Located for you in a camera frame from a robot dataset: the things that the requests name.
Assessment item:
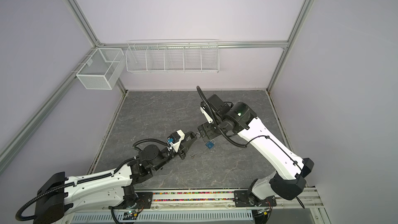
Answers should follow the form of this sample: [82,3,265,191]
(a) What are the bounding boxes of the white ventilated cable duct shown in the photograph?
[69,210,254,224]

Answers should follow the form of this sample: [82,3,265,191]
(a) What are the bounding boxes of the white wire wall basket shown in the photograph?
[125,39,220,73]

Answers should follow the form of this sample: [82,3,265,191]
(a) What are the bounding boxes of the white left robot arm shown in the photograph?
[15,130,197,224]

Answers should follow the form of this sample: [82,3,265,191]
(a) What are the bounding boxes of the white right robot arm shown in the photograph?
[197,86,314,206]

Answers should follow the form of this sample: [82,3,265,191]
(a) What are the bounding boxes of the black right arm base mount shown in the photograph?
[233,190,277,207]

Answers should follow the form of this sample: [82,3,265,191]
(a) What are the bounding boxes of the blue padlock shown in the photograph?
[205,140,215,149]

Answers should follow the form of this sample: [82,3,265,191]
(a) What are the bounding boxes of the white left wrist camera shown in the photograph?
[167,130,185,152]

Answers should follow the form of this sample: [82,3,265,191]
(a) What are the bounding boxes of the aluminium frame corner post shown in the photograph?
[63,0,102,47]

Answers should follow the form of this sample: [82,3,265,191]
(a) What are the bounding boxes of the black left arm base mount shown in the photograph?
[123,191,153,210]

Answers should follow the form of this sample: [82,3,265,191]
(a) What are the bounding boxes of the aluminium front mounting rail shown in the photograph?
[62,186,324,212]

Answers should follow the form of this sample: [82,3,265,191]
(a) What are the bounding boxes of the white mesh box basket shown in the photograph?
[76,48,126,90]

